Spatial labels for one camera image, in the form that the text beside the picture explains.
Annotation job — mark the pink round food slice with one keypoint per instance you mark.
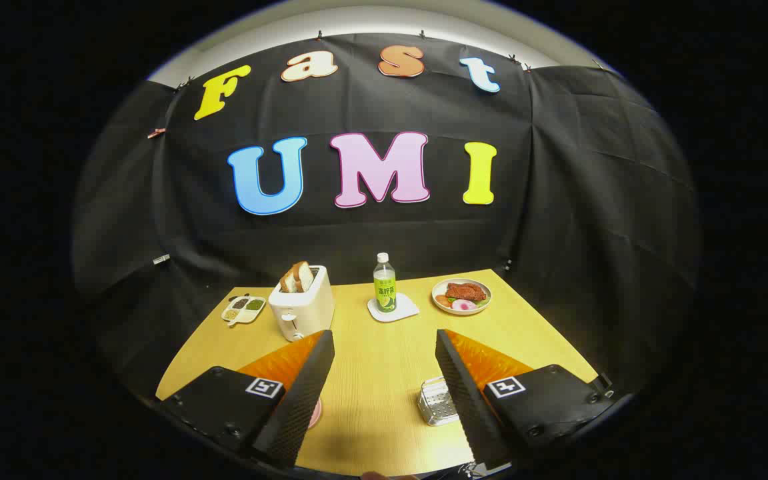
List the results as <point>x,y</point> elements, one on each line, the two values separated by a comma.
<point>463,305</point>

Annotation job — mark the toast bread slice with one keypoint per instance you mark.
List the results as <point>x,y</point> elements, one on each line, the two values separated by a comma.
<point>304,274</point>
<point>288,281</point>

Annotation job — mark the brown meat piece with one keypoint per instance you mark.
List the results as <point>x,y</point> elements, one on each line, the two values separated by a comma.
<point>465,291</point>

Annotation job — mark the white toaster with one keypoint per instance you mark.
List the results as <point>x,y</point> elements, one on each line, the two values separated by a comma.
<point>304,312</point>

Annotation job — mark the green label drink bottle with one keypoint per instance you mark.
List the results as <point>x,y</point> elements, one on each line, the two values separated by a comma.
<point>384,290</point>

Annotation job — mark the white coaster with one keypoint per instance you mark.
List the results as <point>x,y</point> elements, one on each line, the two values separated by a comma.
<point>406,308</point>

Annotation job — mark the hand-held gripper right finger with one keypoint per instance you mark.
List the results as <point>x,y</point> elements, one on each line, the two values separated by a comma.
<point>467,400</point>

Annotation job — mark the white divided condiment dish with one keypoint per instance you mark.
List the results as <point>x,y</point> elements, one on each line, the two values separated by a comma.
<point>242,311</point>

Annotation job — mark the silver metal clip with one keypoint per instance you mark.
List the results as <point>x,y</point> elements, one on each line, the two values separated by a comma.
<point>160,258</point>

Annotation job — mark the orange carrot slice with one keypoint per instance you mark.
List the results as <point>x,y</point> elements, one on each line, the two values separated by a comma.
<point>442,300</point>

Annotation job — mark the white plate with food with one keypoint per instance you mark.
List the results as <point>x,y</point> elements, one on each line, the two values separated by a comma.
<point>484,305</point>

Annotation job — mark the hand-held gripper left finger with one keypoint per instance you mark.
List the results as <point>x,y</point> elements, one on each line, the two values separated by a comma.
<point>304,393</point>

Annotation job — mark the pink plate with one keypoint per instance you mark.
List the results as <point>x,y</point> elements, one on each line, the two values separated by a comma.
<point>315,414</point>

